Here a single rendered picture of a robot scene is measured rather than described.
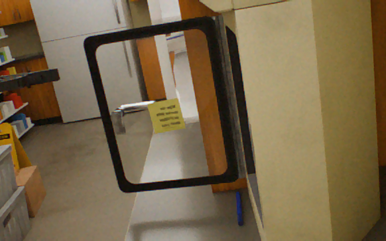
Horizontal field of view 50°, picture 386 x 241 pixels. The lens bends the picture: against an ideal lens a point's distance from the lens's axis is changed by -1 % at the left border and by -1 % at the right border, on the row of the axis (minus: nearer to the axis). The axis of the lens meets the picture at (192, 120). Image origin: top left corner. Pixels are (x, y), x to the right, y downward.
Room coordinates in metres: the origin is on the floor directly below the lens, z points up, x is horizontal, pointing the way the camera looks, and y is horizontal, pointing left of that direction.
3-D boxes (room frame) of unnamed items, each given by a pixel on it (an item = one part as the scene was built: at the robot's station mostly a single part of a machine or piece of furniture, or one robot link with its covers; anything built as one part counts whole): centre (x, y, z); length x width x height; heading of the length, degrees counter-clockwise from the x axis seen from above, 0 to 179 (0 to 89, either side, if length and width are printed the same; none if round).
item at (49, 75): (1.01, 0.34, 1.31); 0.07 x 0.01 x 0.03; 87
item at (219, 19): (0.92, -0.09, 1.19); 0.03 x 0.02 x 0.39; 177
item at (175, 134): (0.95, 0.06, 1.19); 0.30 x 0.01 x 0.40; 80
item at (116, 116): (0.96, 0.17, 1.18); 0.02 x 0.02 x 0.06; 80
